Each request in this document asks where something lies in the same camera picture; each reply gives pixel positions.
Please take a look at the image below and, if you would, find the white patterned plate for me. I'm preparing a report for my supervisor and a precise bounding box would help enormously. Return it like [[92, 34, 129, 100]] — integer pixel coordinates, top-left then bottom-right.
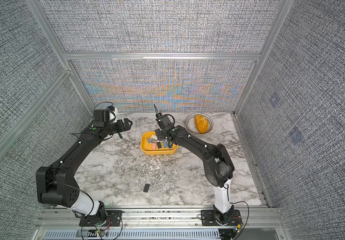
[[185, 114, 213, 134]]

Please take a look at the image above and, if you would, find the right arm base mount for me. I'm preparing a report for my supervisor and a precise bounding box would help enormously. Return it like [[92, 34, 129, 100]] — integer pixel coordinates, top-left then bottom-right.
[[199, 208, 243, 228]]

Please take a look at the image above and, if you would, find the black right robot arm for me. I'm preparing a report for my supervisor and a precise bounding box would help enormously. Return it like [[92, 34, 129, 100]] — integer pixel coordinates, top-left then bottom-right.
[[155, 126, 235, 225]]

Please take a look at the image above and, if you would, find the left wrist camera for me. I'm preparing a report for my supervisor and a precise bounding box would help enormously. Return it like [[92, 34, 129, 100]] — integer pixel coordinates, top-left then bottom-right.
[[92, 102, 117, 128]]

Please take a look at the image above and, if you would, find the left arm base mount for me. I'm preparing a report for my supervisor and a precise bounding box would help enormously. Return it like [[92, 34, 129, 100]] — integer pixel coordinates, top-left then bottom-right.
[[79, 210, 123, 227]]

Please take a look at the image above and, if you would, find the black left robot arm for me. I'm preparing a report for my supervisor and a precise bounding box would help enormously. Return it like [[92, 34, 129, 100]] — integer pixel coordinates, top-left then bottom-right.
[[35, 118, 132, 218]]

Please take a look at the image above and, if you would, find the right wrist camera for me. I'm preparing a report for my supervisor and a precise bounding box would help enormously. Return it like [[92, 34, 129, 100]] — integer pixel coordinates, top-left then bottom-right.
[[156, 113, 175, 133]]

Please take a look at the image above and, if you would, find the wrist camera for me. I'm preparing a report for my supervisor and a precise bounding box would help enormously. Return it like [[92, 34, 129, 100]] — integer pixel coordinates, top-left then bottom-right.
[[92, 102, 117, 128], [156, 113, 175, 133]]

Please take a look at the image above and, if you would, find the yellow plastic storage box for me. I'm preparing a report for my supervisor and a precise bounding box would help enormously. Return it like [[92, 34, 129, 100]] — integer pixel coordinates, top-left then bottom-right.
[[140, 131, 178, 156]]

